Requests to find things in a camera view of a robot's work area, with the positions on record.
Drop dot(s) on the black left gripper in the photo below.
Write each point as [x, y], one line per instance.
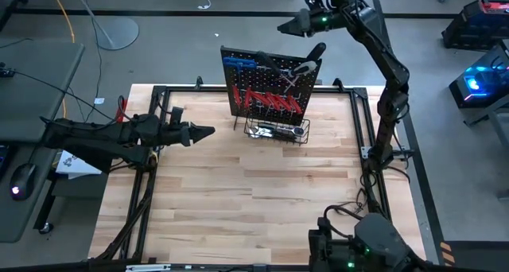
[175, 134]

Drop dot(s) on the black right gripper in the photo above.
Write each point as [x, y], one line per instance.
[322, 20]

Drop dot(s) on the black pegboard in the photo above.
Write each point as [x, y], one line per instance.
[270, 83]

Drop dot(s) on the chrome ratchet wrench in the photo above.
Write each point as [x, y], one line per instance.
[292, 130]

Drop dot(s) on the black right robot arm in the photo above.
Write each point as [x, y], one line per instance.
[391, 81]

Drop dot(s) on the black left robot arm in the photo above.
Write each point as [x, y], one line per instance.
[99, 134]

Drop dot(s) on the chrome hook rack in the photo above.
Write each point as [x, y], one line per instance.
[248, 68]

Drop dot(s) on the red flat object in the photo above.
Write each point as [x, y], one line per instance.
[120, 109]

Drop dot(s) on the black diagonal beam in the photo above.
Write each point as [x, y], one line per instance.
[101, 164]

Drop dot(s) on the small white tag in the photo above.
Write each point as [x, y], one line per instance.
[99, 101]

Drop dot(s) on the grey round-base floor stand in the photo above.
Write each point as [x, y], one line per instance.
[119, 33]

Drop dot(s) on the white paper booklet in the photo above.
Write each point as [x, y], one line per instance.
[73, 164]

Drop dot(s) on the grey metal bar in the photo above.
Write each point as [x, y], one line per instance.
[159, 268]

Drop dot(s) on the grey desk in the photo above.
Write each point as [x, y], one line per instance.
[32, 97]

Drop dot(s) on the black crate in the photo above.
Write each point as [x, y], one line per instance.
[469, 33]

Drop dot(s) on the black caster wheel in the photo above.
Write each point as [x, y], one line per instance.
[47, 228]

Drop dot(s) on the black computer mouse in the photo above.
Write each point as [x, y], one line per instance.
[24, 180]

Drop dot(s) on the black computer with lights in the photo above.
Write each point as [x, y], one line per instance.
[489, 85]

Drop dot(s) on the grey furniture piece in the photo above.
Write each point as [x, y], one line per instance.
[501, 129]

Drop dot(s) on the hazard-striped black mat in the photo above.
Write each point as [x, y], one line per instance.
[477, 258]

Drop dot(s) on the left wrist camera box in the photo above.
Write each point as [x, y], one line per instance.
[177, 115]

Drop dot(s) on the black metal table frame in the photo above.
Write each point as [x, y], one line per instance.
[342, 90]

